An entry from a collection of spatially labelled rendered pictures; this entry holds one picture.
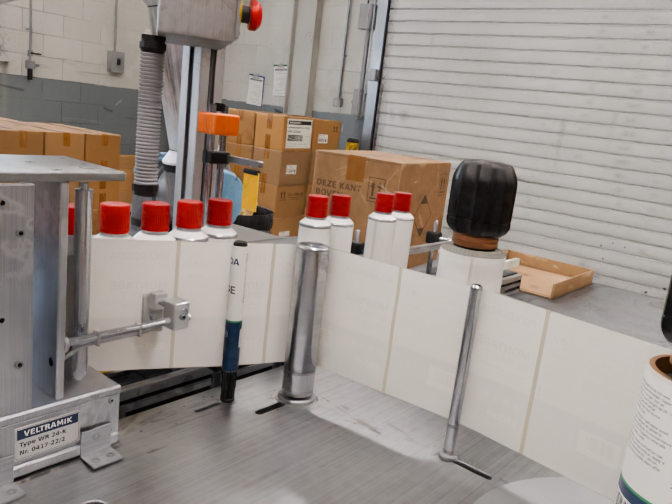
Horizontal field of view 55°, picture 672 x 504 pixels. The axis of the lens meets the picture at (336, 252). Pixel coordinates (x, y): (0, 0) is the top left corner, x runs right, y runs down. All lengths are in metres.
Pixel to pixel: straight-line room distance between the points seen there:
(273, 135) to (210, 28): 3.87
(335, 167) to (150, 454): 1.04
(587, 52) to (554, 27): 0.32
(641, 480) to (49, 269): 0.49
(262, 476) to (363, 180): 1.01
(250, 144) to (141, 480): 4.33
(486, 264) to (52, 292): 0.50
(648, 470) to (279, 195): 4.32
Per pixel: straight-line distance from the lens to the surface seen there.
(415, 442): 0.72
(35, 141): 4.29
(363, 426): 0.74
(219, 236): 0.85
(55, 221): 0.58
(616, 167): 5.12
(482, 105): 5.47
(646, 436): 0.51
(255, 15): 0.87
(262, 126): 4.77
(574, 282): 1.79
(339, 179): 1.56
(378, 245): 1.14
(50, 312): 0.61
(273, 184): 4.70
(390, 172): 1.49
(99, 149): 4.53
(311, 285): 0.71
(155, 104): 0.89
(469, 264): 0.81
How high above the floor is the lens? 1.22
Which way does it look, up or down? 12 degrees down
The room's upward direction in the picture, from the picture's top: 7 degrees clockwise
